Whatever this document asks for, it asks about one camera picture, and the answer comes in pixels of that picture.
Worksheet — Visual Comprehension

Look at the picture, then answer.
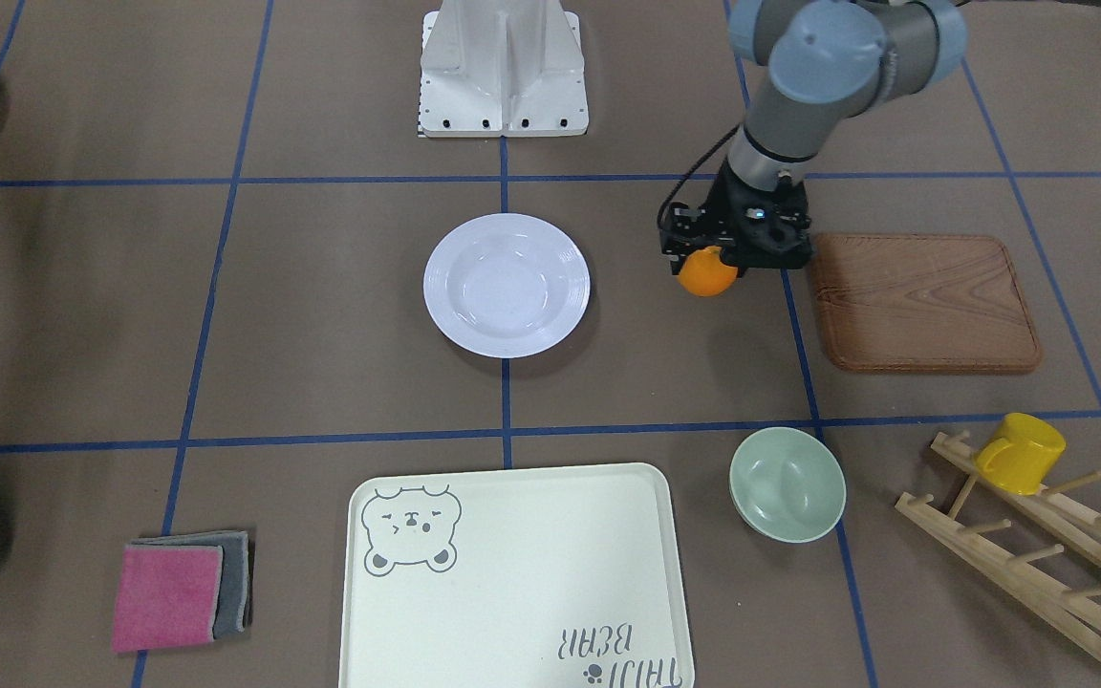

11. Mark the white ribbed plate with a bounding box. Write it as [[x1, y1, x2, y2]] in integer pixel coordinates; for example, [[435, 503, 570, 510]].
[[422, 212, 593, 358]]

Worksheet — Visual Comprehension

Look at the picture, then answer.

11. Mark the orange fruit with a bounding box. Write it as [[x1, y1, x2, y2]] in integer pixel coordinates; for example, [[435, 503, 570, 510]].
[[677, 247, 739, 297]]

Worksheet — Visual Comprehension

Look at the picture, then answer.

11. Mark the black cable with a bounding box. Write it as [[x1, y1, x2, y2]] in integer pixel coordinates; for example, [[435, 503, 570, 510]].
[[659, 125, 741, 230]]

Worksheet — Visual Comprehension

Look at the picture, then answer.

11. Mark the wooden mug drying rack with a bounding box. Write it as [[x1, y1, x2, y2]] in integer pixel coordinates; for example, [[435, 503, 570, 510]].
[[895, 432, 1101, 663]]

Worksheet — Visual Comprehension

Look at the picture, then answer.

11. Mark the wooden cutting board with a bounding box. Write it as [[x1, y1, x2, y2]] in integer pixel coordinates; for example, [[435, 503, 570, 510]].
[[809, 232, 1043, 375]]

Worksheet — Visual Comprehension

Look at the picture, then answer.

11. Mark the yellow plastic mug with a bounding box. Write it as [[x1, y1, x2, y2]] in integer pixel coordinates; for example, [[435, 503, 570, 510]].
[[974, 411, 1068, 496]]

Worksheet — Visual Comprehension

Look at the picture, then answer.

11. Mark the pale green bowl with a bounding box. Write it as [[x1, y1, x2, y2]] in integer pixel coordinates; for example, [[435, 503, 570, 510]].
[[728, 426, 847, 545]]

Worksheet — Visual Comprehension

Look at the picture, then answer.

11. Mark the cream bear print tray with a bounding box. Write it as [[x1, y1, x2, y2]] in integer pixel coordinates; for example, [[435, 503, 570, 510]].
[[339, 462, 698, 687]]

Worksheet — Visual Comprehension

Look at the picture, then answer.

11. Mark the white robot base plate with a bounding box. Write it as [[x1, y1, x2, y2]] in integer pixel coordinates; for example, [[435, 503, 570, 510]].
[[417, 1, 590, 139]]

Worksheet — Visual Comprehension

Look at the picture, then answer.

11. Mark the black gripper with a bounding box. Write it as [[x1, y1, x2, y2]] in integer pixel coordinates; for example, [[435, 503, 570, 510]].
[[657, 162, 813, 277]]

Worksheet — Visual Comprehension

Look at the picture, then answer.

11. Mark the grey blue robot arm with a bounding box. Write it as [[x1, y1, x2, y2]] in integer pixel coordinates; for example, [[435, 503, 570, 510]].
[[657, 1, 967, 275]]

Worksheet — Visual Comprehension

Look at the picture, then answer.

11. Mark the grey folded cloth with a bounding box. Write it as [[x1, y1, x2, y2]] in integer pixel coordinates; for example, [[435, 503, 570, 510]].
[[126, 529, 250, 641]]

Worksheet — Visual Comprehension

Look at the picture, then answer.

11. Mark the pink folded cloth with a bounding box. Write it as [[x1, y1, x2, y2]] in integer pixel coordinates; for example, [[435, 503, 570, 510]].
[[111, 544, 224, 654]]

